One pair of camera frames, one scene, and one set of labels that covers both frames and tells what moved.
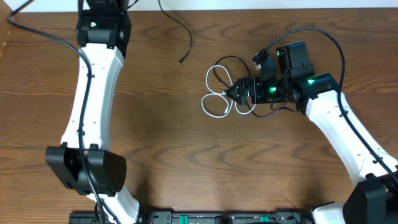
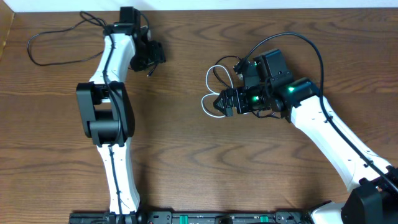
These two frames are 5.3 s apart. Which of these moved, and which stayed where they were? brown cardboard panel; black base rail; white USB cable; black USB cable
Moved: black USB cable
Stayed: brown cardboard panel; black base rail; white USB cable
